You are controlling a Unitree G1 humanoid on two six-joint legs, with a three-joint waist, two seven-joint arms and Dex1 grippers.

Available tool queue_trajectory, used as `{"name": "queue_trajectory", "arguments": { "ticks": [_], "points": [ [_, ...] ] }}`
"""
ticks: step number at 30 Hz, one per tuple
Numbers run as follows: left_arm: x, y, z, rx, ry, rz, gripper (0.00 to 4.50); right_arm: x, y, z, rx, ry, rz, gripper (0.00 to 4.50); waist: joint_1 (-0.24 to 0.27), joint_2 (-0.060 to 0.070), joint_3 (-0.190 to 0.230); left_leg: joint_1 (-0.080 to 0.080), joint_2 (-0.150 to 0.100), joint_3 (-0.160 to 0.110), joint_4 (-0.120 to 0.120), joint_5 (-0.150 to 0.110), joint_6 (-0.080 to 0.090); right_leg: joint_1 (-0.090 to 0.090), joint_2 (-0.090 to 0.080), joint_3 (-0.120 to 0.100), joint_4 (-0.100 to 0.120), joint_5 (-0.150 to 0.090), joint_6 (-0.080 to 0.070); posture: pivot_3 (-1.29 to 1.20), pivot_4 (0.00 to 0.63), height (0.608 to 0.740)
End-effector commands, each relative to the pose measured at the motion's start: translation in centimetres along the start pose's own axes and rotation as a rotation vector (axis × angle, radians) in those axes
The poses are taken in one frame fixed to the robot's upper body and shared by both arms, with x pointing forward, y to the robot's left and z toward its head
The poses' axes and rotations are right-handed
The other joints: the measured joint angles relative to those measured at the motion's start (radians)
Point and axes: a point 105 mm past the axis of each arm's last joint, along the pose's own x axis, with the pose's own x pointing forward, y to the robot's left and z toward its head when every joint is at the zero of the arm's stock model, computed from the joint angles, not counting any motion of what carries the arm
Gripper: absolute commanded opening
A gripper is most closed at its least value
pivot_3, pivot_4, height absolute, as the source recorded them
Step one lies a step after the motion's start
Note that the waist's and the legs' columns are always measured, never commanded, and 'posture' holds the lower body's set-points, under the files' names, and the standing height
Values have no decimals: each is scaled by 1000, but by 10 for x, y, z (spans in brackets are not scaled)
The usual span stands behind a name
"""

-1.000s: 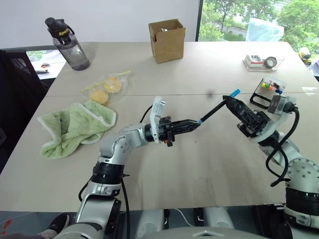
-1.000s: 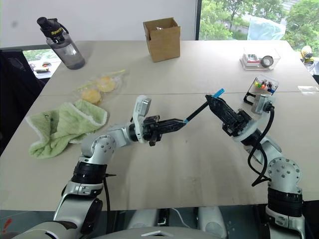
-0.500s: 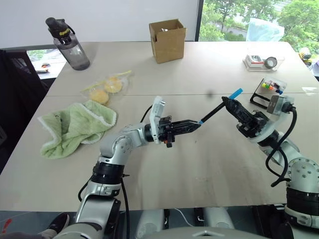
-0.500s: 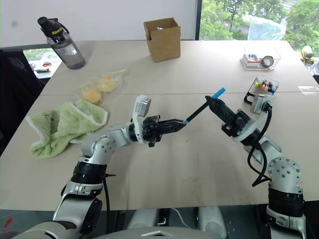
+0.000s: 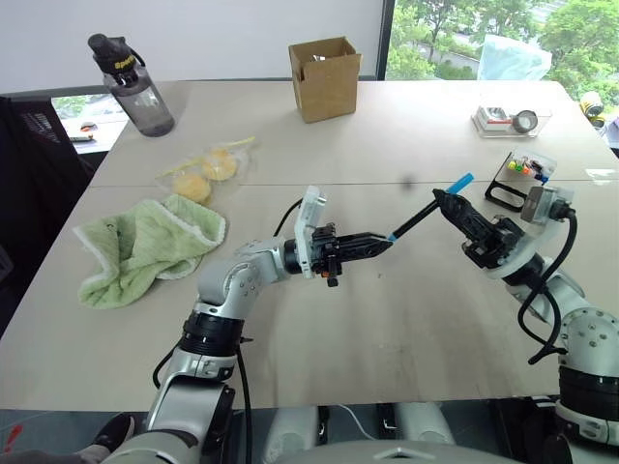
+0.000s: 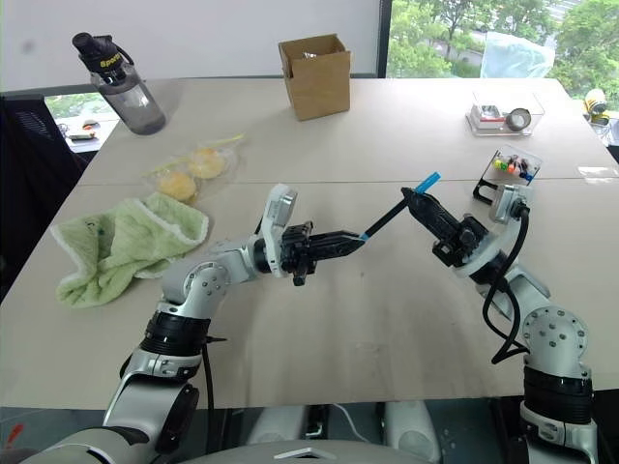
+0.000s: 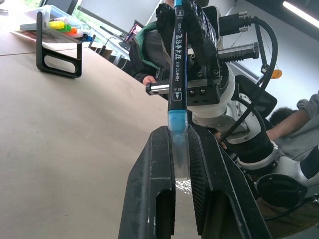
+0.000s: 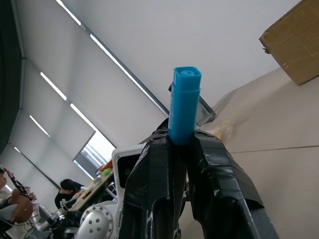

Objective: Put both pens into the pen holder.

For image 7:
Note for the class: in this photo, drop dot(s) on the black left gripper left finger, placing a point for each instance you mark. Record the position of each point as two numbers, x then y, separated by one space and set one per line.
144 189

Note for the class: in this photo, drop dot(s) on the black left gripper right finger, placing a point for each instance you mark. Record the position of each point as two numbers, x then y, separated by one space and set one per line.
219 179

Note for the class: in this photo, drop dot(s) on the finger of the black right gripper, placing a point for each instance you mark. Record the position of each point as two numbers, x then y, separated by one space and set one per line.
202 37
164 22

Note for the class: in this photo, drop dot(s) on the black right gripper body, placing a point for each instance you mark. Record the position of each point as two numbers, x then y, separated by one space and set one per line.
204 95

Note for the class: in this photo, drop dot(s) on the black pen with blue cap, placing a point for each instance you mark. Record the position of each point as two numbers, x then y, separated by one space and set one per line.
177 62

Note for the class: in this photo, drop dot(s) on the open laptop computer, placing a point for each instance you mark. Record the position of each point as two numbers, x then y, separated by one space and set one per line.
132 35

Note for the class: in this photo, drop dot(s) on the person in black green jacket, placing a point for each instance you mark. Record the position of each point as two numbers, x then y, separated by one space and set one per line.
145 57

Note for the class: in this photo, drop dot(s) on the orange round object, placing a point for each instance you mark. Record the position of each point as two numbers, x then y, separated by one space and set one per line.
277 74

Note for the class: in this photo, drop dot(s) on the blue highlighter marker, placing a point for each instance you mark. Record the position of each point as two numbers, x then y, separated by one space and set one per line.
87 37

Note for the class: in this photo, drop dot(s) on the orange highlighter marker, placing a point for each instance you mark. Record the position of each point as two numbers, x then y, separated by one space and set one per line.
73 31

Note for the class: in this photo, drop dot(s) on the person in grey hoodie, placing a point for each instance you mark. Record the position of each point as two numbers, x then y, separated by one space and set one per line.
299 129

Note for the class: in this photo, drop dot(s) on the green highlighter marker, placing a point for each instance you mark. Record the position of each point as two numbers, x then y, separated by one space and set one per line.
66 27

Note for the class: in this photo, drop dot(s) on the long ceiling light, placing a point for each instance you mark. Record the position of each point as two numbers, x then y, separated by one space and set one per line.
299 12

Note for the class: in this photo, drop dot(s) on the clear plastic marker box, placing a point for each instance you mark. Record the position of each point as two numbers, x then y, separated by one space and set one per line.
62 21

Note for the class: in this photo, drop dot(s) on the yellow highlighter marker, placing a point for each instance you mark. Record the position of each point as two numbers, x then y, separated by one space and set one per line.
56 24

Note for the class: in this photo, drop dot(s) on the black desk shelf stand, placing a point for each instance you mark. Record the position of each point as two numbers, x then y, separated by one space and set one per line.
40 47

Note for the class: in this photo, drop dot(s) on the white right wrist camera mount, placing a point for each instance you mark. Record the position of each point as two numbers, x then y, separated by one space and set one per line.
211 113

